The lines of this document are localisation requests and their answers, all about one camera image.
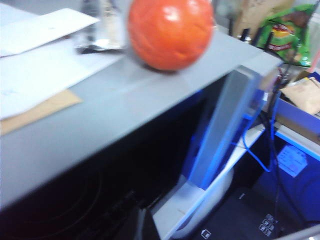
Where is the orange fruit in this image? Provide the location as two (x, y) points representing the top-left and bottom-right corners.
(127, 0), (216, 72)

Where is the black glass microwave door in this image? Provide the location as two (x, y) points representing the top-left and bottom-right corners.
(0, 64), (261, 240)

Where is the black Midea microwave oven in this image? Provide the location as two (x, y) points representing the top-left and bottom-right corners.
(0, 29), (282, 208)

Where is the brown paper envelope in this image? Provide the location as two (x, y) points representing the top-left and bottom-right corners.
(0, 89), (83, 137)

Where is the white paper sheet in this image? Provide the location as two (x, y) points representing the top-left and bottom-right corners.
(0, 7), (101, 58)
(0, 44), (126, 121)

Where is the black router with antennas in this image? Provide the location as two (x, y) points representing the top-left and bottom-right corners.
(238, 27), (276, 50)

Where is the brown cardboard box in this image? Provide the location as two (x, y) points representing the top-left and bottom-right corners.
(234, 0), (296, 31)

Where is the brown paper bag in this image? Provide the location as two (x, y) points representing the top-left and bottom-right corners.
(278, 71), (320, 116)

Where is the blue storage crate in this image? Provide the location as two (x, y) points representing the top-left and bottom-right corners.
(249, 97), (320, 226)

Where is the green chip bag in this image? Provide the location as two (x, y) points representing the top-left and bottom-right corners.
(257, 3), (316, 67)

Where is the blue cable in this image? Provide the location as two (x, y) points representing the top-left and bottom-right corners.
(241, 92), (280, 173)

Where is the thin black cable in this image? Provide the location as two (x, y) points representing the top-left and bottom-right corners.
(259, 37), (303, 233)

